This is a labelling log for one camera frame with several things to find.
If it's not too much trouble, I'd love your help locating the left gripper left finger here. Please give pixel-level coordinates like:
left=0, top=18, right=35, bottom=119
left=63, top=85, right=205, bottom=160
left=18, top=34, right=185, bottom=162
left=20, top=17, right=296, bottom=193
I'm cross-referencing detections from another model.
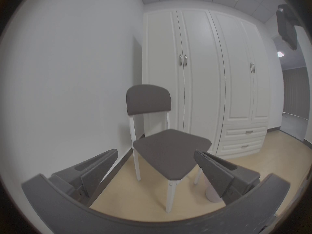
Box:
left=50, top=149, right=119, bottom=207

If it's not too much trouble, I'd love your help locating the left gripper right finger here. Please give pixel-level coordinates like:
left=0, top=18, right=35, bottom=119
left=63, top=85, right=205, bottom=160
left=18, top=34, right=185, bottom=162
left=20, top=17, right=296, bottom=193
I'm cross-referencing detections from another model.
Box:
left=194, top=149, right=261, bottom=207

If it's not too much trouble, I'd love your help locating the purple plastic bag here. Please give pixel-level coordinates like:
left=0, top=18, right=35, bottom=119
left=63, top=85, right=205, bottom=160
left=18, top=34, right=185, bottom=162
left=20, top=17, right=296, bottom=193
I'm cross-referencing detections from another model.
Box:
left=205, top=175, right=223, bottom=203

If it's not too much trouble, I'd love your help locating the dark grey white chair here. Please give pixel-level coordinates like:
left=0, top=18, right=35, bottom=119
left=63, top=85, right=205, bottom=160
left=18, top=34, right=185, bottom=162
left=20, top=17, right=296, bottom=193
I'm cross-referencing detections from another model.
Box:
left=126, top=84, right=212, bottom=213

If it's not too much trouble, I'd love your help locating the white wardrobe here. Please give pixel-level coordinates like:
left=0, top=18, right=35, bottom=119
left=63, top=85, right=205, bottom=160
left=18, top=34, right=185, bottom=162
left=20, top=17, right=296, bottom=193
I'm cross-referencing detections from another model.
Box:
left=143, top=9, right=271, bottom=159

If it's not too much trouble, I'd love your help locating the grey curtain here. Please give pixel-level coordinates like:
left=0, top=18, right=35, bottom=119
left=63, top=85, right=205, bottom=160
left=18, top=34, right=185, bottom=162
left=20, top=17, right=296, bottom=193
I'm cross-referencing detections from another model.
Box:
left=283, top=68, right=305, bottom=117

